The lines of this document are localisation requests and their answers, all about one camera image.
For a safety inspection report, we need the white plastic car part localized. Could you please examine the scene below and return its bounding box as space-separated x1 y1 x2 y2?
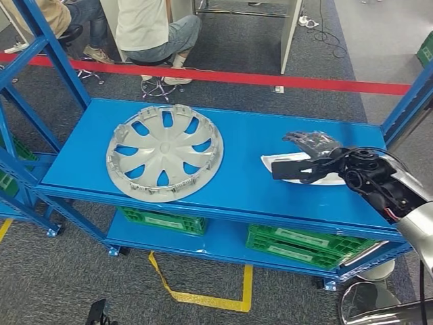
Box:
261 151 346 187

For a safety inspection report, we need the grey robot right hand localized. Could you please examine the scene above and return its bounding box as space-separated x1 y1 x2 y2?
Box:
282 131 343 158

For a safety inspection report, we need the blue metal shelf rack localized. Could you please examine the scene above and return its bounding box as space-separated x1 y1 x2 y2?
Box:
0 130 63 238
0 0 433 293

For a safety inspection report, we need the grey wheel hubcap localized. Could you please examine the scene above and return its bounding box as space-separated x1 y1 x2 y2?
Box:
106 104 225 204

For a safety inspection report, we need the black seat office chair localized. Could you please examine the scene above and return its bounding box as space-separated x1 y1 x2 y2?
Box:
57 24 105 86

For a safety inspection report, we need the chrome base stool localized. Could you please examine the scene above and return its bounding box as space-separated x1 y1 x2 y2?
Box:
130 56 180 104

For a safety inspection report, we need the white desk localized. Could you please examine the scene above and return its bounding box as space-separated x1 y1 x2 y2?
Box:
100 0 303 75

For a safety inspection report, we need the green plastic crate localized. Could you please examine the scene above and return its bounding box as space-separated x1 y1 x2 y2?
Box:
248 224 377 257
0 134 38 163
245 232 352 272
118 206 207 236
416 30 433 69
0 170 20 198

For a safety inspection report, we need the person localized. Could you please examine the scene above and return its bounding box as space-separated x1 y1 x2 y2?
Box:
0 0 114 64
115 0 203 86

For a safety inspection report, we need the white power strip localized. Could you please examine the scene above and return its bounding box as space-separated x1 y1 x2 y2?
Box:
297 14 319 30

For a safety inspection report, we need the long red barrier belt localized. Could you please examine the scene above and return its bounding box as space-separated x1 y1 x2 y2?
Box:
0 53 412 96

